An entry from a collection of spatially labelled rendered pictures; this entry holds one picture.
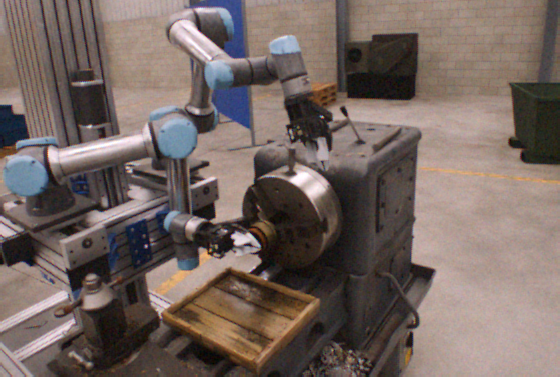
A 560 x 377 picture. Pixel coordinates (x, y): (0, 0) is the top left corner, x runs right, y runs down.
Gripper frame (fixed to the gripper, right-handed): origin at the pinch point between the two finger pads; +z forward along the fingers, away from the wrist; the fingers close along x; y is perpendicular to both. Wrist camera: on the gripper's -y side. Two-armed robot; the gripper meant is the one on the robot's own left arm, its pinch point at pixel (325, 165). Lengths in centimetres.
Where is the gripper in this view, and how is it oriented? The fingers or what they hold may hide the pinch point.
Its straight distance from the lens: 113.4
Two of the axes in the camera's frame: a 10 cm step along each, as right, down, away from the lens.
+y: -5.8, 2.8, -7.6
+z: 3.0, 9.5, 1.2
